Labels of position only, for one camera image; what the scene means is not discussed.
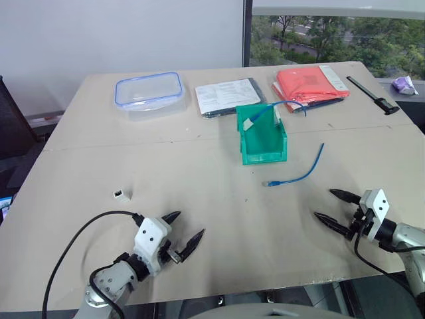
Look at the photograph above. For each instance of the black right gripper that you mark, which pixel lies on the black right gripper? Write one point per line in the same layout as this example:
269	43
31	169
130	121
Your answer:
358	221

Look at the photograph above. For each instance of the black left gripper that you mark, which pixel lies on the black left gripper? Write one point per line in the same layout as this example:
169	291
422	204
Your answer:
169	254

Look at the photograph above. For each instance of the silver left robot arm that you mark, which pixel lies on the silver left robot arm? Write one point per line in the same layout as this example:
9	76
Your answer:
109	280

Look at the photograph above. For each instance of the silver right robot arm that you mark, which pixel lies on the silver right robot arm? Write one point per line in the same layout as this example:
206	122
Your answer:
406	242

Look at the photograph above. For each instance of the small white adapter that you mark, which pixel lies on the small white adapter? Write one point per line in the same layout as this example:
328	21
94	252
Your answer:
120	194

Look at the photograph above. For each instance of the green plastic storage bin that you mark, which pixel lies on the green plastic storage bin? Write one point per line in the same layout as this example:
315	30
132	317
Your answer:
264	146

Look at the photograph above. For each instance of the black long hand tool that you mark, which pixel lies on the black long hand tool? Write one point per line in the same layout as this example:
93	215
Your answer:
372	94

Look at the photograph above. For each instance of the orange plastic packet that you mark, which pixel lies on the orange plastic packet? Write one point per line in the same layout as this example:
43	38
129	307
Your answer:
305	86

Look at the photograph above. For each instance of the white label strip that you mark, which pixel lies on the white label strip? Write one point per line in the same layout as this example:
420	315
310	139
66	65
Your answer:
333	77

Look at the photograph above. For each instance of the clear container with blue rim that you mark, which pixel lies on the clear container with blue rim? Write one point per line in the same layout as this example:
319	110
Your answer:
151	96

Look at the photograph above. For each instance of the purple plastic bag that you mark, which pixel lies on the purple plastic bag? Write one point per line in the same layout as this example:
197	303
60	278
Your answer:
404	84

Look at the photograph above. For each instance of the white printed paper sheet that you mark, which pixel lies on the white printed paper sheet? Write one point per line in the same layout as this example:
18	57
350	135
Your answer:
225	94

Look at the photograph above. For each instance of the small screen device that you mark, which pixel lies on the small screen device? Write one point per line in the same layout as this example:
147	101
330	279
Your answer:
5	207

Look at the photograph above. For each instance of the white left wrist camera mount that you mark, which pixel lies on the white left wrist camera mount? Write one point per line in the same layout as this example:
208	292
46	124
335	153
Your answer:
151	232

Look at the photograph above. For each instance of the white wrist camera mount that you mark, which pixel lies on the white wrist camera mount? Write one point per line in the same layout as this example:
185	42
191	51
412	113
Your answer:
151	232
376	207

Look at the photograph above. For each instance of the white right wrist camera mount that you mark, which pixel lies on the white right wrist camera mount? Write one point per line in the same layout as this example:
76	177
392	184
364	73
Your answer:
376	207

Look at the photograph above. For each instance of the black window frame post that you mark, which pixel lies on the black window frame post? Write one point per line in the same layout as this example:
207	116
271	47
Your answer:
247	33

